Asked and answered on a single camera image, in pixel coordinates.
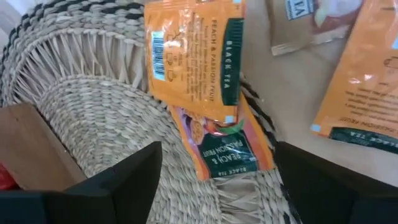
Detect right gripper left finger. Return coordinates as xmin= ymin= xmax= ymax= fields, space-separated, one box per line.
xmin=71 ymin=141 xmax=163 ymax=224

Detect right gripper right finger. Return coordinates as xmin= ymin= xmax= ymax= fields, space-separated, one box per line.
xmin=275 ymin=141 xmax=398 ymax=224

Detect red strawberry tea packet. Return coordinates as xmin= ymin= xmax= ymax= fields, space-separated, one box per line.
xmin=0 ymin=163 xmax=18 ymax=191

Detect beige vanilla tea packet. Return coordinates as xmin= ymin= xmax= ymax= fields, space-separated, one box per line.
xmin=267 ymin=0 xmax=364 ymax=57

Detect wooden three-compartment tea box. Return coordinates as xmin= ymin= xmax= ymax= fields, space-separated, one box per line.
xmin=0 ymin=102 xmax=88 ymax=191

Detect round woven straw placemat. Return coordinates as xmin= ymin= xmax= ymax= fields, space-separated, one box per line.
xmin=0 ymin=0 xmax=299 ymax=224

